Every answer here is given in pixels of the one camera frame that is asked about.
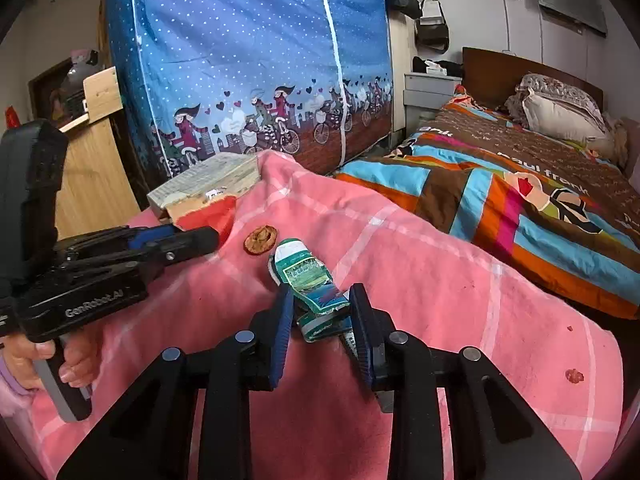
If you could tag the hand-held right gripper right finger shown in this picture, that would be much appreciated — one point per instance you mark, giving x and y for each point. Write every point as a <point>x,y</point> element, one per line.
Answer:
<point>362,340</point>

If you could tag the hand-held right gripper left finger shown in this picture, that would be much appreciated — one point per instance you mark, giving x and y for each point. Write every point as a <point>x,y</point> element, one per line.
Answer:
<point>282,340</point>

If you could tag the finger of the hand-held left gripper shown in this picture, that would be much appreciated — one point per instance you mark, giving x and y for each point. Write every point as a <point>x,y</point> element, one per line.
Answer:
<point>150,236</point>
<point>190,245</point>

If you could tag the dried orange slice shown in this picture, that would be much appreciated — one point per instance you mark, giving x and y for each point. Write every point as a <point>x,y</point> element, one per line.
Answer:
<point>260,241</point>

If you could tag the green crushed carton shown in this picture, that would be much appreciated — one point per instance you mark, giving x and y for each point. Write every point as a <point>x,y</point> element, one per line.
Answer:
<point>302,272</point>

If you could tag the person's left forearm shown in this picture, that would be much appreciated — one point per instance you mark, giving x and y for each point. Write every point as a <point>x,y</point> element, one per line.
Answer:
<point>10,402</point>

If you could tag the brown shoulder bag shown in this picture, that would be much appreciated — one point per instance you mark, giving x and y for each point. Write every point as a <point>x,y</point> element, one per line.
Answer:
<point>432,27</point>

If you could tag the person's left hand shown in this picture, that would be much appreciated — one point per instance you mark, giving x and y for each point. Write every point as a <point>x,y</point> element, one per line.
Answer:
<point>80,360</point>

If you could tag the thick old book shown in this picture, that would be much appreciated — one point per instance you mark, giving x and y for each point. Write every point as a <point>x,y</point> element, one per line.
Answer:
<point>210,180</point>

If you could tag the light wooden shelf unit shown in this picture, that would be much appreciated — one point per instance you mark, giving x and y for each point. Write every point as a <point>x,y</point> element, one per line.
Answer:
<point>95,175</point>

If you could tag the pink checked blanket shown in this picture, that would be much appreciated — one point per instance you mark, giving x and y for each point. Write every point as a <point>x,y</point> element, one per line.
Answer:
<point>450,335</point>

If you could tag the grey pink kettle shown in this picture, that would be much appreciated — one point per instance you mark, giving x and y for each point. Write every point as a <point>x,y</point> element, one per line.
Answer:
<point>80,82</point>

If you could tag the colourful patterned bedspread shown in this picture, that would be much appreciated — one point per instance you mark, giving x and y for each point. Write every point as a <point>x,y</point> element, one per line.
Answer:
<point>500,200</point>

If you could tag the blue dotted fabric wardrobe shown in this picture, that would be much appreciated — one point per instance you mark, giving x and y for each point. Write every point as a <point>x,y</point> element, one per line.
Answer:
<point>240,50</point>

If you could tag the small red scrap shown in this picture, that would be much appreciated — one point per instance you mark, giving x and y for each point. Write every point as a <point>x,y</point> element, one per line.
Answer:
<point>575,376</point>

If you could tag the white nightstand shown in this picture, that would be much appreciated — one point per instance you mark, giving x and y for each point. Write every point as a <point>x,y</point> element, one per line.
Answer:
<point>430,90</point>

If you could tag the white cupboard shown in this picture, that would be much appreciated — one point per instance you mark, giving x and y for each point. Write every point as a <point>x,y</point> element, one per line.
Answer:
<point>400,70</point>

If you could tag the white tissue box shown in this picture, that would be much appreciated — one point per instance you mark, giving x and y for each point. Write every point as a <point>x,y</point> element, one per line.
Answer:
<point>435,68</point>

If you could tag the black cloth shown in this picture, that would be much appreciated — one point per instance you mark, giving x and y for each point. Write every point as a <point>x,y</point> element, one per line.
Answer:
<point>452,66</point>

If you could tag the beige pillow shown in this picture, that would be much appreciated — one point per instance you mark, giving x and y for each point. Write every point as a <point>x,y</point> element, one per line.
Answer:
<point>565,125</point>

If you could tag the brown wooden headboard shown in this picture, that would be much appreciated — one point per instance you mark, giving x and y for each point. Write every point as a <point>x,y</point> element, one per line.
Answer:
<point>490,67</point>

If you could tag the floral pillow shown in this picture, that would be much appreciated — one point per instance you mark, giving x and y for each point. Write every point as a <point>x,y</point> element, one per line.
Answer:
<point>560,91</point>

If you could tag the beige crumpled cloth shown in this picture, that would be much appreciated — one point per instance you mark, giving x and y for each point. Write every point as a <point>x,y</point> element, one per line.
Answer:
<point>617,142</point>

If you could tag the covered wall television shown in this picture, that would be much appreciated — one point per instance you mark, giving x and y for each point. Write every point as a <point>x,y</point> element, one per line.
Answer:
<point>570,2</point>

